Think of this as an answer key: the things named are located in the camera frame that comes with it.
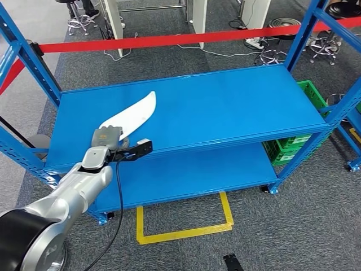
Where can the yellow floor tape strip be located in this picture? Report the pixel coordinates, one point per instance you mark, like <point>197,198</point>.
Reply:
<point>356,135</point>

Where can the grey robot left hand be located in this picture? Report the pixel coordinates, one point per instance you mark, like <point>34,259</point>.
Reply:
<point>107,136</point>

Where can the white desk leg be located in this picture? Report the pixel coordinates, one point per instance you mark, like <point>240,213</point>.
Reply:
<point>200,15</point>
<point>255,13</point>
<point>112,18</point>

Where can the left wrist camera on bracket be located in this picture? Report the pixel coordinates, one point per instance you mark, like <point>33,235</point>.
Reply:
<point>141,149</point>

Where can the blue metal shelf rack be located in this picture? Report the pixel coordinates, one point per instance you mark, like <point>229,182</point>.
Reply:
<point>211,108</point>

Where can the green plastic crate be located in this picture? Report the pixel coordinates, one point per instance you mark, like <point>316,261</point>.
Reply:
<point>310,91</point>
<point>282,159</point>

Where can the long red barrier belt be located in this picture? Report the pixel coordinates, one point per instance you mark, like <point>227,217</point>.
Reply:
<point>169,39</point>

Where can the chrome chair base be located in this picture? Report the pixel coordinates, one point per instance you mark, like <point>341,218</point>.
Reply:
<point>80,22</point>
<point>324,46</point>

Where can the person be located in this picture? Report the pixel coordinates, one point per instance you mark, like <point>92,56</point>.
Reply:
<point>91,13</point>

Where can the belt stanchion with chrome base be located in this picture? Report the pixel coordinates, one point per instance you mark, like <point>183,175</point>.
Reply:
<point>39,56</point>

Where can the white curved plastic part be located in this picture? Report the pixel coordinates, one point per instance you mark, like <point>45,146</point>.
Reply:
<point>133,114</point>

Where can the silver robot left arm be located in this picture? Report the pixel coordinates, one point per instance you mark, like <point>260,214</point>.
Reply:
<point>70,190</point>

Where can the yellow floor tape square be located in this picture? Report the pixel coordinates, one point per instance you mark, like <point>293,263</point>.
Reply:
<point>183,233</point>

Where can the white power strip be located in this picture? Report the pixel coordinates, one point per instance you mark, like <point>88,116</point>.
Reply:
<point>253,43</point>

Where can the small blue metal rack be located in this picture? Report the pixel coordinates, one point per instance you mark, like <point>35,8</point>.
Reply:
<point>354,164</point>

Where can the black robot right foot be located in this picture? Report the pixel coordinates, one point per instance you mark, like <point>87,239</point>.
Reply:
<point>232,262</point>

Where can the short red barrier belt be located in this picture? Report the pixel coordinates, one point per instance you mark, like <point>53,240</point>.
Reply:
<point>13,74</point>

